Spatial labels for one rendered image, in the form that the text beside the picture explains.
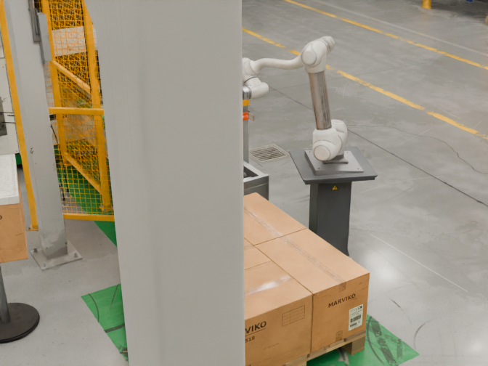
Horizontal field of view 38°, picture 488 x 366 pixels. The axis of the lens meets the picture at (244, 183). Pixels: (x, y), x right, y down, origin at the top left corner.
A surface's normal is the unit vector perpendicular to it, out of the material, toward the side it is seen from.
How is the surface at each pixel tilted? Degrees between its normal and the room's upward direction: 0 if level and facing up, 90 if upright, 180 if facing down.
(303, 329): 90
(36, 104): 90
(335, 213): 90
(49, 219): 90
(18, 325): 0
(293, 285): 0
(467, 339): 0
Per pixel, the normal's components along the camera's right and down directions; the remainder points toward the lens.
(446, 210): -0.01, -0.90
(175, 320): 0.52, 0.36
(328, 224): 0.14, 0.43
